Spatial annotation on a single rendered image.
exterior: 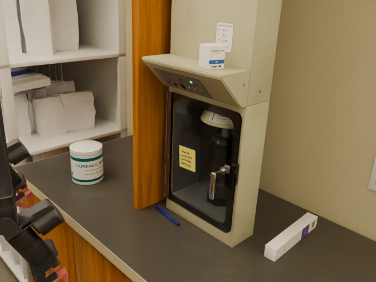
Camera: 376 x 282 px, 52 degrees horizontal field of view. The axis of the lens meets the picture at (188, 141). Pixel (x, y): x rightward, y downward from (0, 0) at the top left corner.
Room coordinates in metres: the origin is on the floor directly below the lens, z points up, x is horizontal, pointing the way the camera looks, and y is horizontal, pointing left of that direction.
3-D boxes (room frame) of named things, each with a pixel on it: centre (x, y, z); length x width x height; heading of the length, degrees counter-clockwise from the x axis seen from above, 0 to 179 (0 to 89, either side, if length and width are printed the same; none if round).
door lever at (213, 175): (1.03, -0.09, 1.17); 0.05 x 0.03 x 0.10; 135
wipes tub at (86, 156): (1.45, 0.42, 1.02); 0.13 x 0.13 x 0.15
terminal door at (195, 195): (1.13, -0.04, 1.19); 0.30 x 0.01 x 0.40; 45
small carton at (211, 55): (1.04, -0.05, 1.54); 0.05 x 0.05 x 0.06; 30
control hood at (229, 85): (1.09, 0.00, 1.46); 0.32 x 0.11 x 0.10; 45
